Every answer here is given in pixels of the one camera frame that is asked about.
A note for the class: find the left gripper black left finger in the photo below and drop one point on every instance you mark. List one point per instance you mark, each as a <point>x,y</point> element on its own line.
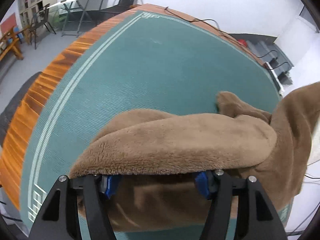
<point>58,216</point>

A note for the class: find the glass top folding table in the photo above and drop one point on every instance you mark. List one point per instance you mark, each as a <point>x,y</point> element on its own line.
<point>72,14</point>

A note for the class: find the black leather seat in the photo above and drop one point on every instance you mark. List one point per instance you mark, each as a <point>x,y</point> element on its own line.
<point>9,111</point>

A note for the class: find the white power strip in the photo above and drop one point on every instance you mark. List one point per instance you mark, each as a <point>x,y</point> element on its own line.
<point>274,78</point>

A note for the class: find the black metal chair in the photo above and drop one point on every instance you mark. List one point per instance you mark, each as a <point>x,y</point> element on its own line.
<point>122,6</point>

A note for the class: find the wooden chair with blue seat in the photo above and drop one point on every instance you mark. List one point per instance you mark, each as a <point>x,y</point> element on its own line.
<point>10,43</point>

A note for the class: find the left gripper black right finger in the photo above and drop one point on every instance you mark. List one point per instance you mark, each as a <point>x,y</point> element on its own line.
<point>257,217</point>

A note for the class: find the black power adapter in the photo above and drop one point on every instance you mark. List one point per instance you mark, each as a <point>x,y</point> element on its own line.
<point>273,62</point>
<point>286,76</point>

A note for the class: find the red ball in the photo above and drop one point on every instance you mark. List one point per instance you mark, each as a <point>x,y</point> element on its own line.
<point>243,42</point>

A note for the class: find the black chair near cabinet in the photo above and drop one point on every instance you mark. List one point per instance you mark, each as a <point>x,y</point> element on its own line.
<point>40,19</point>

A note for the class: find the brown fleece garment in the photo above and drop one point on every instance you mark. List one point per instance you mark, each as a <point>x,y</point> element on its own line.
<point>157,155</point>

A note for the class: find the green table mat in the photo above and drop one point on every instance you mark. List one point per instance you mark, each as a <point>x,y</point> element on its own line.
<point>147,61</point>

